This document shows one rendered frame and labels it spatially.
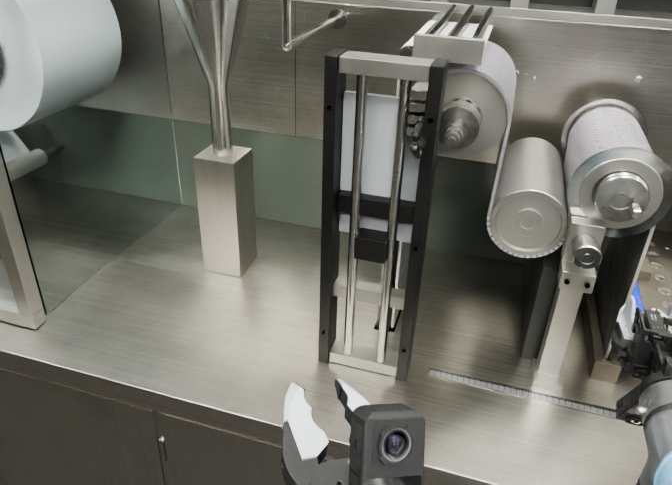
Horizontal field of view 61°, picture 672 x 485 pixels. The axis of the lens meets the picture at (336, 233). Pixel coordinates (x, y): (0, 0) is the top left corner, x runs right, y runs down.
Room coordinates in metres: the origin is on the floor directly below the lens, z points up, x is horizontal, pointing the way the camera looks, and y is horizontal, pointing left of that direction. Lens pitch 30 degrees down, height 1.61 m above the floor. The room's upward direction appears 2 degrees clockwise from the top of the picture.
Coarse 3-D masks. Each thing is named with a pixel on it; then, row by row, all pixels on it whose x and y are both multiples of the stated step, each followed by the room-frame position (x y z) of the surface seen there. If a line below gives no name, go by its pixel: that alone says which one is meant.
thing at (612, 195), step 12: (600, 180) 0.79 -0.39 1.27; (612, 180) 0.77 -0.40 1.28; (624, 180) 0.76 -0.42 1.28; (636, 180) 0.76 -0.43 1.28; (600, 192) 0.77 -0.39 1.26; (612, 192) 0.77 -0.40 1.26; (624, 192) 0.77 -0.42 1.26; (636, 192) 0.76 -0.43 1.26; (648, 192) 0.75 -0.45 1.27; (600, 204) 0.77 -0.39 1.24; (612, 204) 0.77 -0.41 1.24; (624, 204) 0.76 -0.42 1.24; (612, 216) 0.76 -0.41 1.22; (624, 216) 0.76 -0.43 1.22
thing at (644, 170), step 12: (600, 168) 0.79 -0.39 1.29; (612, 168) 0.79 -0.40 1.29; (624, 168) 0.78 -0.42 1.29; (636, 168) 0.78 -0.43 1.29; (648, 168) 0.77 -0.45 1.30; (588, 180) 0.79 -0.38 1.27; (648, 180) 0.77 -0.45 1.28; (660, 180) 0.77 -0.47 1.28; (588, 192) 0.79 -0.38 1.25; (660, 192) 0.77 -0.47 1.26; (588, 204) 0.79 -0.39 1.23; (648, 204) 0.77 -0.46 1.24; (588, 216) 0.79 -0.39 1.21; (600, 216) 0.78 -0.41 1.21; (648, 216) 0.77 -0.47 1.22
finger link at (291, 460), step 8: (288, 424) 0.32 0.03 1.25; (288, 432) 0.32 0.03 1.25; (288, 440) 0.31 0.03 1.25; (288, 448) 0.30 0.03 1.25; (296, 448) 0.30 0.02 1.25; (288, 456) 0.29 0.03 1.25; (296, 456) 0.29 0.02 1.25; (288, 464) 0.28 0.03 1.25; (296, 464) 0.29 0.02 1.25; (304, 464) 0.29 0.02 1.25; (312, 464) 0.29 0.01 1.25; (288, 472) 0.28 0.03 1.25; (296, 472) 0.28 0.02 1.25; (304, 472) 0.28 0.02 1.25; (312, 472) 0.28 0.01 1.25; (288, 480) 0.28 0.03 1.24; (296, 480) 0.27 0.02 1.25; (304, 480) 0.27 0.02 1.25
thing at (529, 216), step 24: (528, 144) 1.03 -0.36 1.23; (504, 168) 0.96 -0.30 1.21; (528, 168) 0.91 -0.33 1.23; (552, 168) 0.93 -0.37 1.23; (504, 192) 0.85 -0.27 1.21; (528, 192) 0.82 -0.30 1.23; (552, 192) 0.83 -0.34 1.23; (504, 216) 0.83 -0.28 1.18; (528, 216) 0.82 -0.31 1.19; (552, 216) 0.81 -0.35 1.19; (504, 240) 0.83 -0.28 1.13; (528, 240) 0.82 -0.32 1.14; (552, 240) 0.81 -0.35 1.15
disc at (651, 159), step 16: (592, 160) 0.80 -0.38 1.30; (608, 160) 0.79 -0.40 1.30; (640, 160) 0.78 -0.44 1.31; (656, 160) 0.77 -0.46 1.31; (576, 176) 0.80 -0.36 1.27; (640, 176) 0.78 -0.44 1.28; (576, 192) 0.80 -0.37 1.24; (592, 192) 0.79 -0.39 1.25; (576, 208) 0.80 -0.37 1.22; (640, 224) 0.77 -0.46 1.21
